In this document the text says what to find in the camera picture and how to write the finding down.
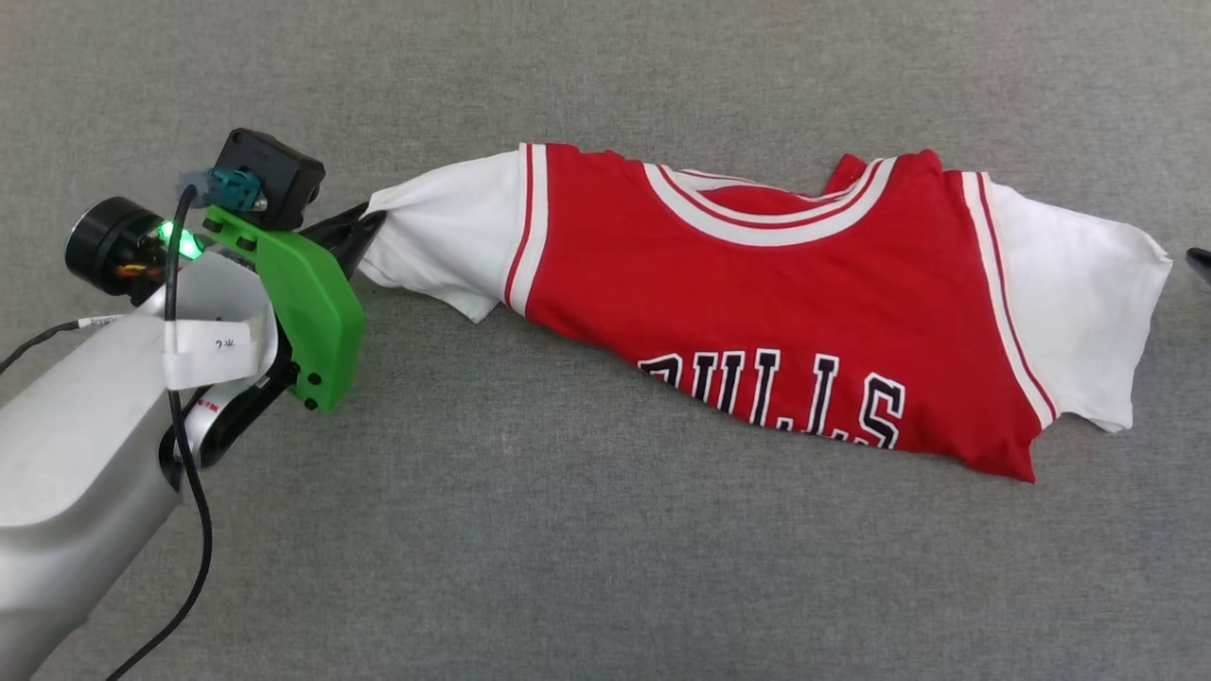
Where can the red white basketball jersey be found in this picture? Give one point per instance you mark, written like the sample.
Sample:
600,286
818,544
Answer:
757,284

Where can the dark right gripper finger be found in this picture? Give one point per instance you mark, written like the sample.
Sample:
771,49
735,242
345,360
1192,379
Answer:
1202,265

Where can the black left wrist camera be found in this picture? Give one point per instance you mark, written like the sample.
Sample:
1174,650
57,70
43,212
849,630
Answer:
270,175

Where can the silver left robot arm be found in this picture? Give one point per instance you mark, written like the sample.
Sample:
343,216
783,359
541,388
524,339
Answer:
76,473

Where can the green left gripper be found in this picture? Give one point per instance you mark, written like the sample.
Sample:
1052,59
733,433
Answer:
312,312

